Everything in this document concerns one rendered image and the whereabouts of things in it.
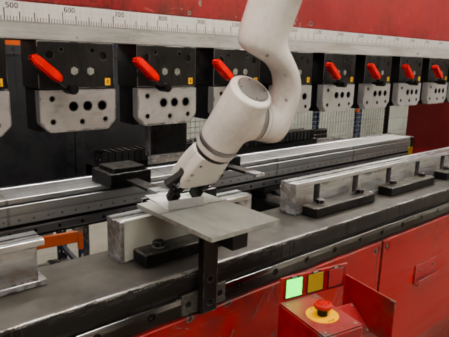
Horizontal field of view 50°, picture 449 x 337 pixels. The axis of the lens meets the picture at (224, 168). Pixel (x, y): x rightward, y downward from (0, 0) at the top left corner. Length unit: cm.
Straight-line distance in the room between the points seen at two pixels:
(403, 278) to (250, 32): 120
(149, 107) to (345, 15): 70
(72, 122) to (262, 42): 38
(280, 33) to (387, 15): 86
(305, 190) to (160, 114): 58
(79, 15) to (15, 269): 49
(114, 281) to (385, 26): 113
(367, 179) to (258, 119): 89
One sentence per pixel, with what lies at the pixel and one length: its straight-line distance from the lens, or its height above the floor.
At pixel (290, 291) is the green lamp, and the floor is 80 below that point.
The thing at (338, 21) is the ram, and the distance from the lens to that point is 146.
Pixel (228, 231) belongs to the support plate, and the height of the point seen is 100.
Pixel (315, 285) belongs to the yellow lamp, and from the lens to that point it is 119.
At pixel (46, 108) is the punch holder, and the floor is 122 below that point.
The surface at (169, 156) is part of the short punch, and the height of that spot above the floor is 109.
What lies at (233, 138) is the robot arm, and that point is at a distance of 89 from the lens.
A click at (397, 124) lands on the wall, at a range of 883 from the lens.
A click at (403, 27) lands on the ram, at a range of 175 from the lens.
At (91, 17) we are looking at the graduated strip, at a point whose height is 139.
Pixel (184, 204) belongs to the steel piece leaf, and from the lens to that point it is 104.
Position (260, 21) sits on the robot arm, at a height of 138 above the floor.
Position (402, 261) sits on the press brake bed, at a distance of 178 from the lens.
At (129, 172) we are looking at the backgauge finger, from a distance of 129.
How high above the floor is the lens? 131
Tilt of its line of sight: 13 degrees down
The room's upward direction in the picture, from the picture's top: 1 degrees clockwise
